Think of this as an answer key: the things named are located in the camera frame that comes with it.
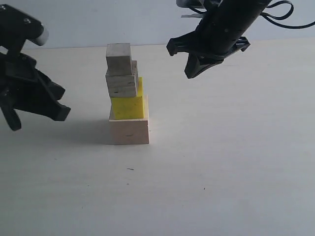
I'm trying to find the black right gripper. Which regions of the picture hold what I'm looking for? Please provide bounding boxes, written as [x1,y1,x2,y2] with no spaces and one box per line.
[166,0,270,79]

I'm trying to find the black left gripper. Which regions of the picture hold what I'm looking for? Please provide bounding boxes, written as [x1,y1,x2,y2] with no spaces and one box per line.
[0,53,71,131]

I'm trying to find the small wooden cube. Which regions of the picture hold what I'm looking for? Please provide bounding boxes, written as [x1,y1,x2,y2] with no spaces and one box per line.
[106,43,132,76]

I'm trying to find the medium wooden cube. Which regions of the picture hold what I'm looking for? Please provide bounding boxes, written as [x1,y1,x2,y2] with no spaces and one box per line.
[105,60,139,97]

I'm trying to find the yellow cube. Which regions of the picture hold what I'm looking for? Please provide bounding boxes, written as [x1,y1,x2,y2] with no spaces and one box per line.
[111,77,145,120]

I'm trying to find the large wooden cube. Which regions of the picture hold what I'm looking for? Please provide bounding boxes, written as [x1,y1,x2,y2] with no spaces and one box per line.
[108,95,150,145]

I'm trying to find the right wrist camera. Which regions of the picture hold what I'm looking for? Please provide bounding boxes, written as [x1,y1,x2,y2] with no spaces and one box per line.
[176,0,221,19]

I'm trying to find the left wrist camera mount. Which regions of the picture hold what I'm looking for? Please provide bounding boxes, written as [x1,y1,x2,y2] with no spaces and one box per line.
[0,4,49,59]

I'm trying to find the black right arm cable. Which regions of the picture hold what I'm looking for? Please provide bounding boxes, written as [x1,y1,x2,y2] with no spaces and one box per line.
[260,0,315,29]

